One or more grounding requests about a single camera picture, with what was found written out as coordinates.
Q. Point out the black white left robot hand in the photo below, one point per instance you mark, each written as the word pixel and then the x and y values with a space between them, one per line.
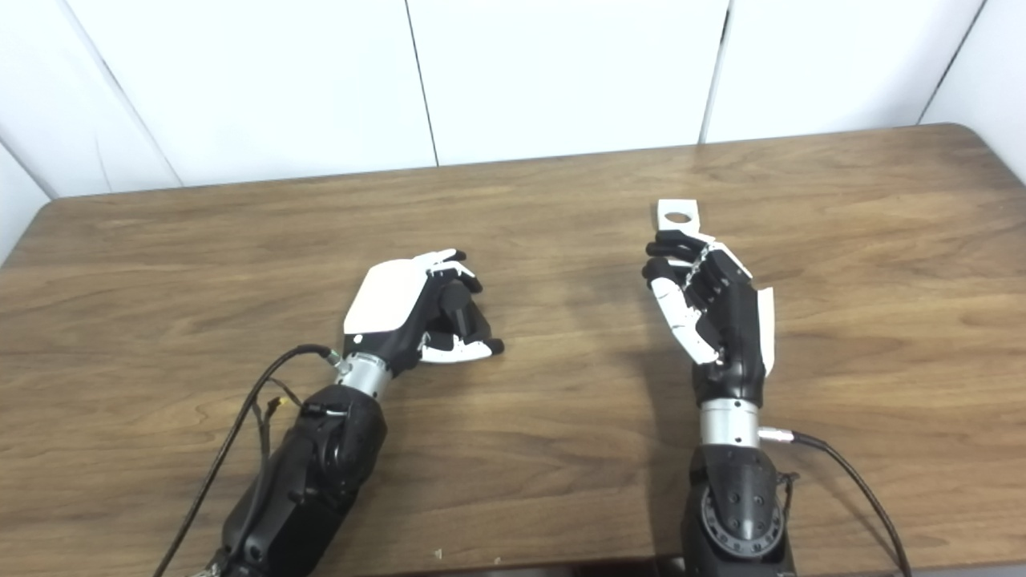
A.
pixel 385 300

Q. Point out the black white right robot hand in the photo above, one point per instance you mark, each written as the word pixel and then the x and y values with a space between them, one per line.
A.
pixel 737 328

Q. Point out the black peg with square base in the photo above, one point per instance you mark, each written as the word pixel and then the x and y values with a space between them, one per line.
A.
pixel 457 304

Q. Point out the white square piece with hole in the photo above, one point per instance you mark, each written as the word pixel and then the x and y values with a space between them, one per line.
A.
pixel 693 224

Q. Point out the black robot torso edge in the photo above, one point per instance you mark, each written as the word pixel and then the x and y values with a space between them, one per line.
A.
pixel 561 572

